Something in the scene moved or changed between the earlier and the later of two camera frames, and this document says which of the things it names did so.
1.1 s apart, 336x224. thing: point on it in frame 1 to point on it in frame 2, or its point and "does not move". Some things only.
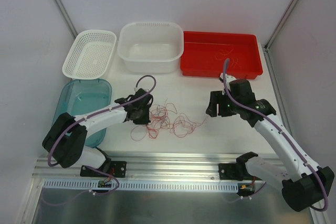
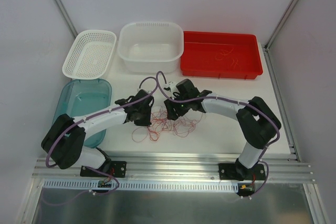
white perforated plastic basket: x=91 y=54 does not move
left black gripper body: x=142 y=114 does not move
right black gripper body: x=219 y=104 to x=171 y=111
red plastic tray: x=203 y=53 does not move
